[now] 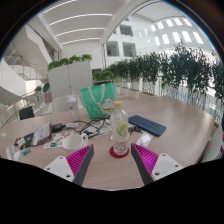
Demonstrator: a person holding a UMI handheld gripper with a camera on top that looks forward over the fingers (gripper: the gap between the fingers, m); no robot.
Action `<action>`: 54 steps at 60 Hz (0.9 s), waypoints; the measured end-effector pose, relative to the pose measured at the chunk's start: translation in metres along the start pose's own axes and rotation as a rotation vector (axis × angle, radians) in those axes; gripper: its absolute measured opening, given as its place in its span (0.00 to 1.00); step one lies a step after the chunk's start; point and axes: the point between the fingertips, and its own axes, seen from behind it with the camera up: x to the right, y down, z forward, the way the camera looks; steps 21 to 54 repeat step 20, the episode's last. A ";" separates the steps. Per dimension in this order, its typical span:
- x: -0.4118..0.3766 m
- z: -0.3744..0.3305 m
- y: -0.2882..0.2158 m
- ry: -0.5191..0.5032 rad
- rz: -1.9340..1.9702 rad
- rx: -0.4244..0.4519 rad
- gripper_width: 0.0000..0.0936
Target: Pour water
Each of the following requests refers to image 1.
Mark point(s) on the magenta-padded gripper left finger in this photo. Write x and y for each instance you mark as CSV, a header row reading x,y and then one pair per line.
x,y
60,166

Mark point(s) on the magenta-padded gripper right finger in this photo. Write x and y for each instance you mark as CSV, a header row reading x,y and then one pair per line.
x,y
165,165

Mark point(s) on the clear lime-label drink bottle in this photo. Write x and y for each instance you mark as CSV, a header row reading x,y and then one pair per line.
x,y
120,140

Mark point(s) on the colourful sticker sheet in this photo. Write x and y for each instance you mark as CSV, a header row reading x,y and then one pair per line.
x,y
55,141

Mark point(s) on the white mug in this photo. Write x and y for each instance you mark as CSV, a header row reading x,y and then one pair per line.
x,y
73,143

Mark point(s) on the clear plastic wrapper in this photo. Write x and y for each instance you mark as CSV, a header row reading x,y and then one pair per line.
x,y
145,140

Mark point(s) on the small blue packet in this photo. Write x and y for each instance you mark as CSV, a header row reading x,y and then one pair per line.
x,y
26,151

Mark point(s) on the brown-framed tablet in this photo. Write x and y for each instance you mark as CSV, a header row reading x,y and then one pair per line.
x,y
41,133

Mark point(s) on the black charger block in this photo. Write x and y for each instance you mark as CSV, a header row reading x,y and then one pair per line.
x,y
58,127

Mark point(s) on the black notebook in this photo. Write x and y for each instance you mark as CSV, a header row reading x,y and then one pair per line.
x,y
29,140

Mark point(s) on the white power adapter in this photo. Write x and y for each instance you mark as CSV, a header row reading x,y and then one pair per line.
x,y
72,125

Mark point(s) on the dark blue keyboard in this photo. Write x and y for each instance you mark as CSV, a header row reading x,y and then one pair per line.
x,y
146,125

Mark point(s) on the white card pack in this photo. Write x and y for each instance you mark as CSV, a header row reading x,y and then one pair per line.
x,y
21,142

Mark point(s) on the red and black case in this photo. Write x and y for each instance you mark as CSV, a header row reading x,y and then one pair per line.
x,y
17,141

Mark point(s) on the clear shaker bottle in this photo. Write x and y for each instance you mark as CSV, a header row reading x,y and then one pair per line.
x,y
72,108

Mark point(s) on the black chair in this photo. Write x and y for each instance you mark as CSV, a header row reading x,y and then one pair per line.
x,y
26,113

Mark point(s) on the small potted plant box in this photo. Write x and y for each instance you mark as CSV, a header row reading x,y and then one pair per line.
x,y
47,96

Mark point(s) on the green tote bag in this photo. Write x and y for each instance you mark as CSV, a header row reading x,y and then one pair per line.
x,y
95,100

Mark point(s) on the white cabinet with plants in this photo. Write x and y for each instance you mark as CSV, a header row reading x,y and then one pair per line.
x,y
70,80

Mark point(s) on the row of green hedge plants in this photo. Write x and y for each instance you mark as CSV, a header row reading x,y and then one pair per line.
x,y
180,73

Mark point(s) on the ceiling light strips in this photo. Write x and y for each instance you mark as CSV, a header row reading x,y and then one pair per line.
x,y
83,16

